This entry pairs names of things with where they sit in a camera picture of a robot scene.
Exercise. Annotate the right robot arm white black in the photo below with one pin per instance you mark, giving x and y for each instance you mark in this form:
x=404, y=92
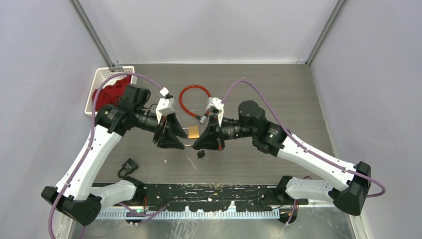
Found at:
x=342, y=183

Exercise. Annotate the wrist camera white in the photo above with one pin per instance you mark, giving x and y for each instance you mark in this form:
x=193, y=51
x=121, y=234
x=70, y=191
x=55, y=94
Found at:
x=216, y=107
x=164, y=108

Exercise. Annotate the red cable lock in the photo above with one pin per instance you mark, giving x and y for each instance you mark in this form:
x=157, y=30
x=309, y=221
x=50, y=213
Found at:
x=191, y=98

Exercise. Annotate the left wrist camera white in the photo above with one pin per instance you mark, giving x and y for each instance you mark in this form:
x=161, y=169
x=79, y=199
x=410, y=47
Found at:
x=164, y=108

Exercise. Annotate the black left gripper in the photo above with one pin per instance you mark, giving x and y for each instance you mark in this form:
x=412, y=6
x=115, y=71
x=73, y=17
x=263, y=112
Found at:
x=168, y=124

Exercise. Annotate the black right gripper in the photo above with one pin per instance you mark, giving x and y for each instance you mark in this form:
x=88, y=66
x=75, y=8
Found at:
x=211, y=139

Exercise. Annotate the black-headed key bunch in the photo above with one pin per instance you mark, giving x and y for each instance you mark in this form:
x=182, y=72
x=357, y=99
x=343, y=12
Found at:
x=200, y=154

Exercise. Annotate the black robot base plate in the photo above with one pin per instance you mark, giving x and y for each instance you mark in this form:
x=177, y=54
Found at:
x=209, y=197

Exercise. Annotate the brass padlock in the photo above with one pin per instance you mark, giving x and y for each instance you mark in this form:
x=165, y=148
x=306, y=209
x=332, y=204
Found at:
x=192, y=134

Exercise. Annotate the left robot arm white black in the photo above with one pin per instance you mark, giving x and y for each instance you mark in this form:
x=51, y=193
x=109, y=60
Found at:
x=74, y=195

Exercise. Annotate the black Kaijing padlock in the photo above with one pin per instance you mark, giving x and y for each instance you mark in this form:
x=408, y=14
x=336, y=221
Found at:
x=128, y=167

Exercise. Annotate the red cloth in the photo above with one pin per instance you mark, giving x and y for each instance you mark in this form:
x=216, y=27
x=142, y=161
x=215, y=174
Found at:
x=111, y=94

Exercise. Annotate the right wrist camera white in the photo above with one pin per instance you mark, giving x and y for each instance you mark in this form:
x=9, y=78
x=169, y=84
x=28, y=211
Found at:
x=216, y=107

